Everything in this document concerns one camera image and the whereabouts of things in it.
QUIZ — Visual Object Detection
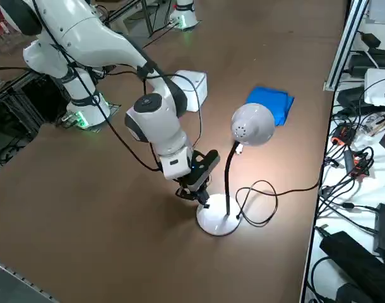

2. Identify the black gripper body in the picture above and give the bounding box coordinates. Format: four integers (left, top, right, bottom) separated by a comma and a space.
174, 173, 209, 194

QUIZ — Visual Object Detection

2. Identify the aluminium frame post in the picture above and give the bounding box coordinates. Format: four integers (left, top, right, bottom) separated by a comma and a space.
324, 0, 370, 92

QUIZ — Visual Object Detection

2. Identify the white power adapter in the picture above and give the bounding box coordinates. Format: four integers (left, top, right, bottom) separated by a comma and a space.
364, 68, 385, 107

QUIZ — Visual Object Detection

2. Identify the orange black device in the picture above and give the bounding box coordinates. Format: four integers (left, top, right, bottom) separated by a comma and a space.
332, 124, 359, 146

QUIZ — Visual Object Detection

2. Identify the white desk lamp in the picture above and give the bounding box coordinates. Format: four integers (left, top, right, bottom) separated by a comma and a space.
195, 102, 277, 237

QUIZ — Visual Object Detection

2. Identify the black power brick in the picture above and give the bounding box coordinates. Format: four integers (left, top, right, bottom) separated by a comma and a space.
319, 231, 385, 293

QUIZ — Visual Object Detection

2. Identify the black lamp cable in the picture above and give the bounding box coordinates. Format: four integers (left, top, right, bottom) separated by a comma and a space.
235, 180, 321, 228

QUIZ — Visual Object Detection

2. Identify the white lidded box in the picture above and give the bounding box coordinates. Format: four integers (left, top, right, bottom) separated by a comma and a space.
172, 69, 209, 113

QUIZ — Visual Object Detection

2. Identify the clear rack with red items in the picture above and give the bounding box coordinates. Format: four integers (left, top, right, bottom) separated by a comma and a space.
0, 6, 28, 48

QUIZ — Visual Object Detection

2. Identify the grey table edge rail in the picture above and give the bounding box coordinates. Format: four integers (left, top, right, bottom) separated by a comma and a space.
0, 255, 59, 303

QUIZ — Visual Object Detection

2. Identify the blue folded cloth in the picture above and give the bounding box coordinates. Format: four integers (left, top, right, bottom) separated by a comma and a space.
244, 85, 296, 127

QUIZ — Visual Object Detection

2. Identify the black power adapter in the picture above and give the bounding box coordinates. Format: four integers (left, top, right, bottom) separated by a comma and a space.
350, 54, 385, 76

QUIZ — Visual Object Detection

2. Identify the orange black clamp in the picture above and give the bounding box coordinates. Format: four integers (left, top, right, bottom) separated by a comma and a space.
346, 150, 375, 178

